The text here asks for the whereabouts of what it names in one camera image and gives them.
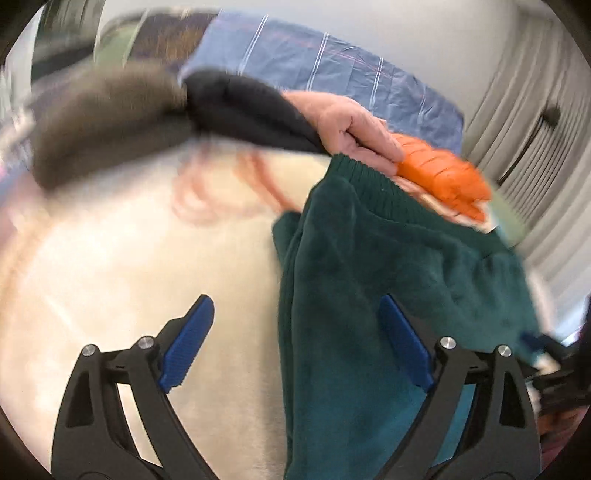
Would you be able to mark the light green cloth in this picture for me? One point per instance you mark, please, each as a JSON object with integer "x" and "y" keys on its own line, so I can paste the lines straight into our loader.
{"x": 508, "y": 226}

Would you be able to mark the beige panelled cabinet door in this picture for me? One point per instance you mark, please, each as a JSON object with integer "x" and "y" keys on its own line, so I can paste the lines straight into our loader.
{"x": 545, "y": 184}

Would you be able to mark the pink quilted garment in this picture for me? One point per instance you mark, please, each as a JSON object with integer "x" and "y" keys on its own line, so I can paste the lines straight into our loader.
{"x": 341, "y": 120}

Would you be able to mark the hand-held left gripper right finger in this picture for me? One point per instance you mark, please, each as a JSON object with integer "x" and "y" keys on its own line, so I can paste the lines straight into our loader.
{"x": 406, "y": 341}

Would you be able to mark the blue plaid blanket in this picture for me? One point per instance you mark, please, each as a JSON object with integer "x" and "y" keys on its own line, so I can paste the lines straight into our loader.
{"x": 323, "y": 64}

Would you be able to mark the green pillow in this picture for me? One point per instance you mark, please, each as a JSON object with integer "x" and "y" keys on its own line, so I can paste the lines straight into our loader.
{"x": 111, "y": 50}

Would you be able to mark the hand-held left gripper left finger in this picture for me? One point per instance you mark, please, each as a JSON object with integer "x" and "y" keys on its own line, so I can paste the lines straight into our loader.
{"x": 189, "y": 341}

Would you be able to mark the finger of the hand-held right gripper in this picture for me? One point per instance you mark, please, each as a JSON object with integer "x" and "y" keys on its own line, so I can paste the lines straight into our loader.
{"x": 538, "y": 346}

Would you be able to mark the dark patterned pillow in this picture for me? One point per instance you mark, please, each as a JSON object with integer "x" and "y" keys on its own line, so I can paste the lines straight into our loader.
{"x": 171, "y": 34}

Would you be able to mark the black sleeve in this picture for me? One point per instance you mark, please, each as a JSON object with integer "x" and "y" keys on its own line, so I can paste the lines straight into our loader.
{"x": 244, "y": 110}

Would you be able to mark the brown fleece garment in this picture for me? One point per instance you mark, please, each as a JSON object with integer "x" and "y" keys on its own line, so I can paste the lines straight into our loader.
{"x": 106, "y": 120}

